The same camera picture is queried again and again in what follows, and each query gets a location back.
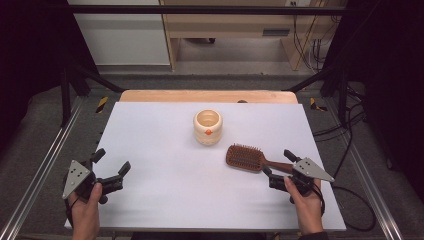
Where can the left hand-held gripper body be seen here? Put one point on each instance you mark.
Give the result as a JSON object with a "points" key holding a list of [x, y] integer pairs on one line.
{"points": [[76, 178]]}

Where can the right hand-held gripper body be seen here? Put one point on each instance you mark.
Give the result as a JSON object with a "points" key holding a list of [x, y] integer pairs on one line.
{"points": [[308, 170]]}

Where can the brown wooden hairbrush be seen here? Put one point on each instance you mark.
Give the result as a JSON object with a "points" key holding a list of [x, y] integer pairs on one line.
{"points": [[245, 157]]}

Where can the cream ribbed cup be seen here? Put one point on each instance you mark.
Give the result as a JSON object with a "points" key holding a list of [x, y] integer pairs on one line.
{"points": [[208, 128]]}

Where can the person's left hand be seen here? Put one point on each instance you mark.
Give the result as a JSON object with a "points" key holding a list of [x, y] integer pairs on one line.
{"points": [[85, 215]]}

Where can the person's right hand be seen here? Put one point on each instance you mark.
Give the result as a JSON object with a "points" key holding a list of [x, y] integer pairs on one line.
{"points": [[308, 210]]}

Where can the yellow black tape marker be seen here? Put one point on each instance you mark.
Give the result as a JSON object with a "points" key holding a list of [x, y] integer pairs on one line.
{"points": [[102, 104], [315, 104]]}

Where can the black metal stand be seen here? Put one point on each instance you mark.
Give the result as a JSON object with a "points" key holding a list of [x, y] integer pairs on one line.
{"points": [[342, 96], [65, 96]]}

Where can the light wooden table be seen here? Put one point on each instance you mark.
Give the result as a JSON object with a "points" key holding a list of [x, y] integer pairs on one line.
{"points": [[200, 96]]}

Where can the white cabinet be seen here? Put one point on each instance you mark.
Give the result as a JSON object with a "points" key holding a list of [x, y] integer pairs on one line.
{"points": [[123, 36]]}

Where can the grey rectangular desk fitting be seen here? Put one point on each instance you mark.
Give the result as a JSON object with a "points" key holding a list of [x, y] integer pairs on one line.
{"points": [[276, 32]]}

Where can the black curtain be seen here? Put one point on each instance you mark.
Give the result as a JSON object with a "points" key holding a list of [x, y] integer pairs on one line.
{"points": [[390, 66], [30, 50]]}

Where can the office chair base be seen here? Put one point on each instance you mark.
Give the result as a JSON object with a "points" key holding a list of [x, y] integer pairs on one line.
{"points": [[211, 40]]}

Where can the light wooden desk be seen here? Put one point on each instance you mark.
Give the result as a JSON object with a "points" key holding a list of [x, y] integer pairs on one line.
{"points": [[226, 23]]}

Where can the aluminium rail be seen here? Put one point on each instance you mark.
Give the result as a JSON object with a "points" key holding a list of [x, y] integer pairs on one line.
{"points": [[43, 163], [370, 180]]}

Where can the black frame bar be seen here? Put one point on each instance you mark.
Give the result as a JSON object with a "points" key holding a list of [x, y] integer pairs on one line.
{"points": [[200, 9]]}

